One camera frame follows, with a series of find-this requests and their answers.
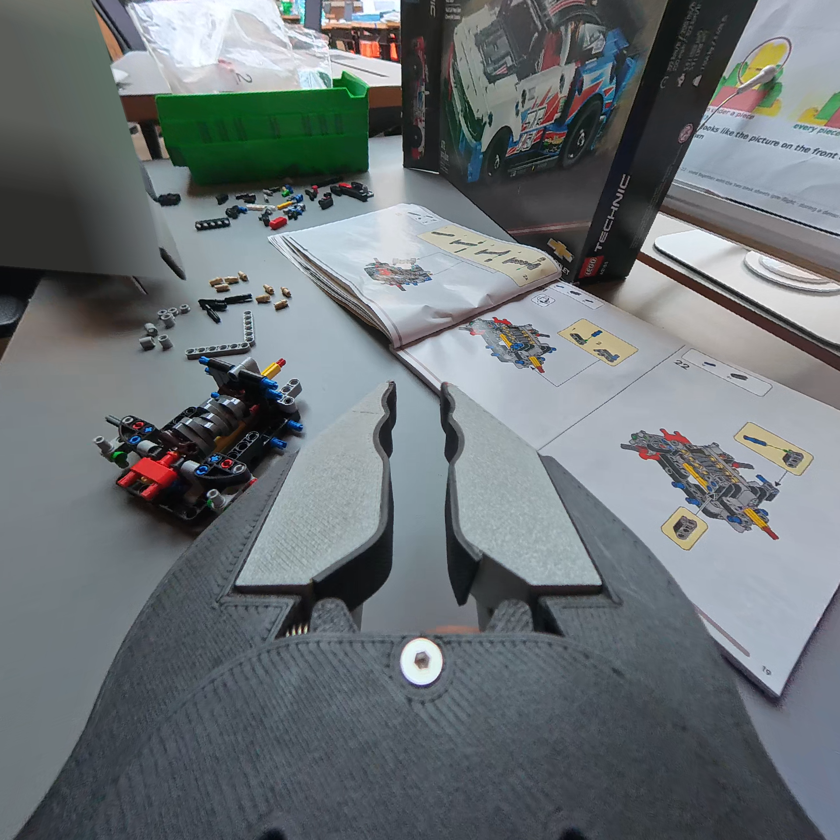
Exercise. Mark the pile of small lego pieces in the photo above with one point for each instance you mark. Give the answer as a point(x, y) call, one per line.
point(292, 207)

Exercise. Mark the black lego axle pin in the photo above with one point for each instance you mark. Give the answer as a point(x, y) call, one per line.
point(208, 306)

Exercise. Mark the black holed lego beam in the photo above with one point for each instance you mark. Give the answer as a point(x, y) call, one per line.
point(213, 223)

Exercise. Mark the long black lego axle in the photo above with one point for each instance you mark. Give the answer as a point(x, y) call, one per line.
point(237, 298)

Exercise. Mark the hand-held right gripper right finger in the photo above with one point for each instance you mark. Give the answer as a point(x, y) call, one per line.
point(518, 512)

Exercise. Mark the group of grey lego bushes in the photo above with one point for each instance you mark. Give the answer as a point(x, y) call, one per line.
point(167, 319)

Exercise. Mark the group of tan lego pins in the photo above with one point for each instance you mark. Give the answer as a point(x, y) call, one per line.
point(223, 285)

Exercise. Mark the computer monitor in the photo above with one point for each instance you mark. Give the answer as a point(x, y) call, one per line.
point(774, 164)

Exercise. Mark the open lego instruction booklet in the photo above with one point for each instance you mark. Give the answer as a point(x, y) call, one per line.
point(656, 407)

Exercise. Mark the clear plastic bag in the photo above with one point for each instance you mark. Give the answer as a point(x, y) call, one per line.
point(216, 39)

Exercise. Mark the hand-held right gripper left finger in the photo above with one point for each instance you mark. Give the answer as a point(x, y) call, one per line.
point(321, 499)

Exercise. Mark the green plastic bin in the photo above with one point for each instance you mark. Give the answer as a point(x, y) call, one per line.
point(262, 131)

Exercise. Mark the large lego car box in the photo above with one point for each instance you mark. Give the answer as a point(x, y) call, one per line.
point(558, 98)

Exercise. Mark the partly built lego chassis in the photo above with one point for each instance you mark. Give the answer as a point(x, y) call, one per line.
point(210, 426)

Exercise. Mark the grey angled lego beam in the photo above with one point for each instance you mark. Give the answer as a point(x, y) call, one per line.
point(248, 328)

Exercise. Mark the black lego connector piece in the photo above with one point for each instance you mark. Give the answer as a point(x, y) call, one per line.
point(168, 198)

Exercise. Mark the black chair armrest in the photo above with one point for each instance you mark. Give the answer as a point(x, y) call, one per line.
point(13, 312)

